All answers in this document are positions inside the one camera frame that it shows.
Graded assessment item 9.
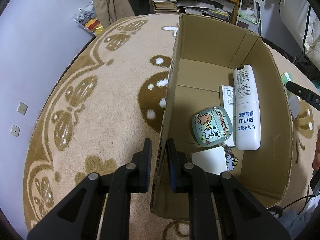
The cartoon earbuds case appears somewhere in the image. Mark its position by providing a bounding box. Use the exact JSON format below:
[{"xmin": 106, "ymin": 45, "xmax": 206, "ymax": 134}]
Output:
[{"xmin": 191, "ymin": 106, "xmax": 233, "ymax": 147}]

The white remote control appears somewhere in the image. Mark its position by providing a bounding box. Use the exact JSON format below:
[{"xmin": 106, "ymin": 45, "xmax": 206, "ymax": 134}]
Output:
[{"xmin": 233, "ymin": 64, "xmax": 261, "ymax": 151}]

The cardboard box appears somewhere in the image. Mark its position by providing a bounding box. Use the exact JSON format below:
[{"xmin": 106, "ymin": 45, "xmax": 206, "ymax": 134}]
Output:
[{"xmin": 150, "ymin": 14, "xmax": 293, "ymax": 220}]

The green Pochacco oval board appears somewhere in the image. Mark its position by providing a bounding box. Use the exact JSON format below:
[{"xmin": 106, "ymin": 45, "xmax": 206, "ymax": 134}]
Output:
[{"xmin": 281, "ymin": 72, "xmax": 293, "ymax": 97}]

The white slim remote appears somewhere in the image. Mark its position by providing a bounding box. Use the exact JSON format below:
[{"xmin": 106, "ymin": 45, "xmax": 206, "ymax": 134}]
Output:
[{"xmin": 220, "ymin": 85, "xmax": 235, "ymax": 147}]

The beige patterned carpet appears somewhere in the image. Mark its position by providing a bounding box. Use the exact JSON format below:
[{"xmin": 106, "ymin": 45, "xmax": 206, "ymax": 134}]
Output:
[{"xmin": 23, "ymin": 14, "xmax": 319, "ymax": 239}]

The plush toy bag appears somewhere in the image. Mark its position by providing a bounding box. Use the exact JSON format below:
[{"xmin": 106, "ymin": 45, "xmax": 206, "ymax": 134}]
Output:
[{"xmin": 72, "ymin": 3, "xmax": 104, "ymax": 37}]

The white utility cart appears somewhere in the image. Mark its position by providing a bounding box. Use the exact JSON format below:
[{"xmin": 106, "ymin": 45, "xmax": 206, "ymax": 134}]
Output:
[{"xmin": 236, "ymin": 0, "xmax": 266, "ymax": 34}]

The cream bedding pillow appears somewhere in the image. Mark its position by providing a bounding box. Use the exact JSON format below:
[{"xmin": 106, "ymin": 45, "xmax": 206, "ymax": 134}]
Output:
[{"xmin": 280, "ymin": 0, "xmax": 319, "ymax": 68}]

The khaki hanging coat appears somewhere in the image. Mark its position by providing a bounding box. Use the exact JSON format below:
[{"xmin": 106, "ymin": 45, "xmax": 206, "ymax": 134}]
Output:
[{"xmin": 93, "ymin": 0, "xmax": 135, "ymax": 29}]

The wooden bookshelf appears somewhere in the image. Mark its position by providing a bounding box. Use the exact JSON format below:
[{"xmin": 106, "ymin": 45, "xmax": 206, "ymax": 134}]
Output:
[{"xmin": 151, "ymin": 0, "xmax": 240, "ymax": 24}]

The stack of books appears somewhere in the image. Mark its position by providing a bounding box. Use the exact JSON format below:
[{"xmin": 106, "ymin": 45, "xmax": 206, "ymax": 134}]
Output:
[{"xmin": 152, "ymin": 0, "xmax": 179, "ymax": 13}]

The black cable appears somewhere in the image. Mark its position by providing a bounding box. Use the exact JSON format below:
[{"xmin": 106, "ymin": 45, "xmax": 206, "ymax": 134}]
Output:
[{"xmin": 268, "ymin": 194, "xmax": 318, "ymax": 218}]

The puppy charm keychain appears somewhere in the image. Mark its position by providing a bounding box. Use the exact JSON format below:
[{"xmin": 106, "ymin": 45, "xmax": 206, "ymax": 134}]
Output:
[{"xmin": 222, "ymin": 144, "xmax": 238, "ymax": 171}]

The wall socket lower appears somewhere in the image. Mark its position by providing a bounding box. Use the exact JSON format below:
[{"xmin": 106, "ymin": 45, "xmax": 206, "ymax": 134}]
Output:
[{"xmin": 10, "ymin": 125, "xmax": 21, "ymax": 137}]

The wall socket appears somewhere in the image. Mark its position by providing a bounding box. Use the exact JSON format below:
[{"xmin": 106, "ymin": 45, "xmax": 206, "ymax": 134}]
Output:
[
  {"xmin": 17, "ymin": 102, "xmax": 28, "ymax": 115},
  {"xmin": 10, "ymin": 125, "xmax": 21, "ymax": 137}
]

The wall socket upper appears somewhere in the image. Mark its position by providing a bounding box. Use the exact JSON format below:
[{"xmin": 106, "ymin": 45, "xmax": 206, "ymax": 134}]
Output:
[{"xmin": 17, "ymin": 102, "xmax": 28, "ymax": 115}]

